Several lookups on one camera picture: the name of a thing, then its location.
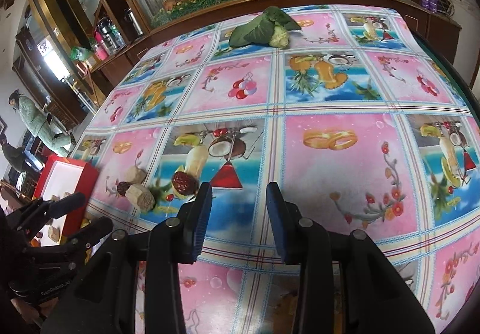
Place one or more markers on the seated person dark jacket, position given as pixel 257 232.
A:
pixel 14 156

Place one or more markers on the cauliflower with green leaves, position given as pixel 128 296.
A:
pixel 271 28

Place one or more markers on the small dark date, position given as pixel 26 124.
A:
pixel 123 187

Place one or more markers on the steel thermos jug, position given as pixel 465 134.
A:
pixel 130 18

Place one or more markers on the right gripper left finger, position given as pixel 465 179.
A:
pixel 194 216

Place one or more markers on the person in green jacket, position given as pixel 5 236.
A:
pixel 37 124

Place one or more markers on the dark red jujube date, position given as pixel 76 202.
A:
pixel 184 183

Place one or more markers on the person right hand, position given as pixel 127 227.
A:
pixel 34 314

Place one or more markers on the colourful fruit print tablecloth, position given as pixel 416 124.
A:
pixel 357 122

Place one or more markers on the pink bottle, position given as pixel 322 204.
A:
pixel 101 51

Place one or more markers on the green plastic bag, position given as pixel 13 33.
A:
pixel 80 54

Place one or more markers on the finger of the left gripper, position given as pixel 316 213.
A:
pixel 39 212
pixel 86 238

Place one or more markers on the red white shallow box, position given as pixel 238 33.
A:
pixel 62 176

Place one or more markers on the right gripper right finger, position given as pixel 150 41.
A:
pixel 284 219

